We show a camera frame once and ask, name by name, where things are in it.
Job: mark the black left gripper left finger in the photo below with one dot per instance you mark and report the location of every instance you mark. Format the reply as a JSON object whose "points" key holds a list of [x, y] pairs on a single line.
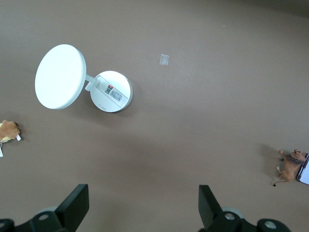
{"points": [[70, 210]]}

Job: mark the small purple white object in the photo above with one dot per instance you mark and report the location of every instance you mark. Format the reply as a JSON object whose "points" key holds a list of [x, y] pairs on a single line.
{"points": [[305, 172]]}

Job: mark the clear tape piece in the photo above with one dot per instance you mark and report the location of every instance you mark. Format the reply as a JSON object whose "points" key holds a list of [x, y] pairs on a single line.
{"points": [[164, 60]]}

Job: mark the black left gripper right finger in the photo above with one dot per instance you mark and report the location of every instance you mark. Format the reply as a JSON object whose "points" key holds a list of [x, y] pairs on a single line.
{"points": [[212, 212]]}

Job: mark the brown table cover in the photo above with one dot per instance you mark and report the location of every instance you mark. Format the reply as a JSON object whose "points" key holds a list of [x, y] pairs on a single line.
{"points": [[169, 125]]}

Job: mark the white round desk lamp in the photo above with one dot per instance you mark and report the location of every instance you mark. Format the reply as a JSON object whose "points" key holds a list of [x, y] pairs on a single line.
{"points": [[60, 77]]}

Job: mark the brown plush toy with tags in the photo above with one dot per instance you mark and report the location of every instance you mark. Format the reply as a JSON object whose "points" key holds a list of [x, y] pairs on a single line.
{"points": [[8, 130]]}

